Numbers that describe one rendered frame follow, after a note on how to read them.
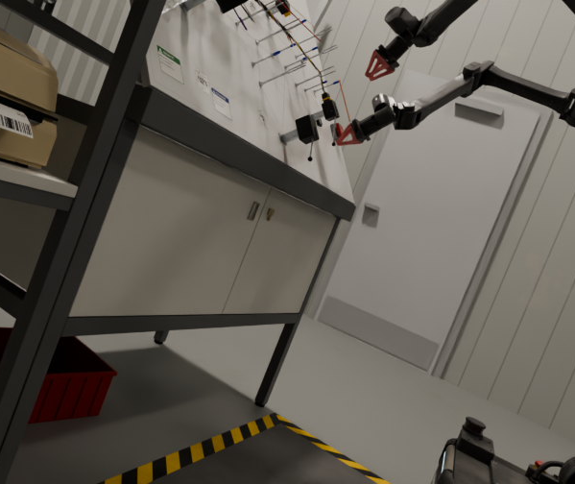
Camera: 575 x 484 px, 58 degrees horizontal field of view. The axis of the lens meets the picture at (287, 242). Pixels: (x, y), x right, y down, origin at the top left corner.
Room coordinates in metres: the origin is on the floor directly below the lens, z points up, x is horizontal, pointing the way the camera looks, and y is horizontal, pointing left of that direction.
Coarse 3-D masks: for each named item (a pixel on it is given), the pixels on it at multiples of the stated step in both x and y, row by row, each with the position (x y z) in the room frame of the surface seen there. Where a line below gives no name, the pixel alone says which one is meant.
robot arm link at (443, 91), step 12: (468, 72) 1.85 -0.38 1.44; (444, 84) 1.83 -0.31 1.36; (456, 84) 1.83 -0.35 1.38; (468, 84) 1.85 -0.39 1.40; (432, 96) 1.76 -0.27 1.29; (444, 96) 1.77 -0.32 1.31; (456, 96) 1.83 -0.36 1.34; (420, 108) 1.69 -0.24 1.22; (432, 108) 1.74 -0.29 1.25; (408, 120) 1.69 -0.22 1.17; (420, 120) 1.73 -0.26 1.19
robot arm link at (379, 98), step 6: (378, 96) 1.75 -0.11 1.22; (384, 96) 1.75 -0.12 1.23; (372, 102) 1.76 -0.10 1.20; (378, 102) 1.73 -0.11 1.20; (384, 102) 1.72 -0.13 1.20; (390, 102) 1.74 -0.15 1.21; (402, 102) 1.69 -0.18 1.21; (408, 102) 1.69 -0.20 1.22; (396, 108) 1.69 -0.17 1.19; (402, 108) 1.67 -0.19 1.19; (408, 108) 1.67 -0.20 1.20; (414, 108) 1.67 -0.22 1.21; (396, 114) 1.69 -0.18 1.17; (396, 120) 1.70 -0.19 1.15; (396, 126) 1.71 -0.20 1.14
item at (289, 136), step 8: (296, 120) 1.44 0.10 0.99; (304, 120) 1.42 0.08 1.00; (312, 120) 1.44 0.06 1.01; (304, 128) 1.42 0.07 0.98; (312, 128) 1.41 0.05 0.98; (280, 136) 1.45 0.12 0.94; (288, 136) 1.45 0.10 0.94; (296, 136) 1.45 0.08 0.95; (304, 136) 1.42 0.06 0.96; (312, 136) 1.42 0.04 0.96; (312, 144) 1.43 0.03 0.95
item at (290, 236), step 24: (264, 216) 1.49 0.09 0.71; (288, 216) 1.62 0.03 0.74; (312, 216) 1.77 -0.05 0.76; (264, 240) 1.54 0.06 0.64; (288, 240) 1.68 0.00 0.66; (312, 240) 1.84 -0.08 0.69; (264, 264) 1.59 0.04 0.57; (288, 264) 1.74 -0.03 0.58; (312, 264) 1.91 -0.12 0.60; (240, 288) 1.51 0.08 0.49; (264, 288) 1.65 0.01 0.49; (288, 288) 1.80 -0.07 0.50; (240, 312) 1.56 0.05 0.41; (264, 312) 1.71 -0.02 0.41; (288, 312) 1.88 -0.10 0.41
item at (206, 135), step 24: (144, 96) 0.93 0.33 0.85; (144, 120) 0.93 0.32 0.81; (168, 120) 0.98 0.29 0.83; (192, 120) 1.04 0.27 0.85; (192, 144) 1.06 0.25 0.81; (216, 144) 1.13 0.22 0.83; (240, 144) 1.20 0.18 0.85; (240, 168) 1.24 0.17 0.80; (264, 168) 1.33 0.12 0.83; (288, 168) 1.43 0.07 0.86; (288, 192) 1.48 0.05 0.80; (312, 192) 1.61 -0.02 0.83; (336, 216) 1.96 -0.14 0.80
